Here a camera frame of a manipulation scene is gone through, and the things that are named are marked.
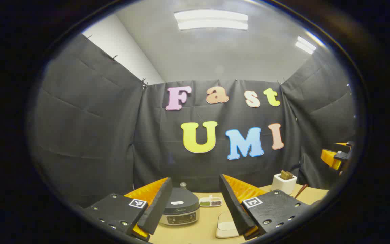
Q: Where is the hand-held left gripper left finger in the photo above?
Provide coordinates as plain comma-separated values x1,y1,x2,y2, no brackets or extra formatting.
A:
82,177,173,242

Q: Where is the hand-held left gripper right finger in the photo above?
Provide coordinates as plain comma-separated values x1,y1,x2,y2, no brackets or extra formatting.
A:
219,174,312,240

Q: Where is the silver black rice cooker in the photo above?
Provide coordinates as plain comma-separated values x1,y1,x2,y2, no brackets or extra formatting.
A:
159,187,200,226

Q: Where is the brown wooden spoon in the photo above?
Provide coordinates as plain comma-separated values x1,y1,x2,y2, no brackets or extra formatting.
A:
294,184,308,199

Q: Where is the white divided bean dish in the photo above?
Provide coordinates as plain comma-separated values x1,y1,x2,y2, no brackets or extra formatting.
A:
199,195,222,207

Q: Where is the white toaster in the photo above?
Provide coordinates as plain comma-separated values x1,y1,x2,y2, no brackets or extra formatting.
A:
271,173,297,195

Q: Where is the black backdrop cloth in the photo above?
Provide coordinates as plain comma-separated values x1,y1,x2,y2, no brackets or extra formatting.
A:
29,34,356,209

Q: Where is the small ceiling light panel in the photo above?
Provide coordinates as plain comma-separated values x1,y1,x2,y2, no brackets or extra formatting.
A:
295,36,317,55

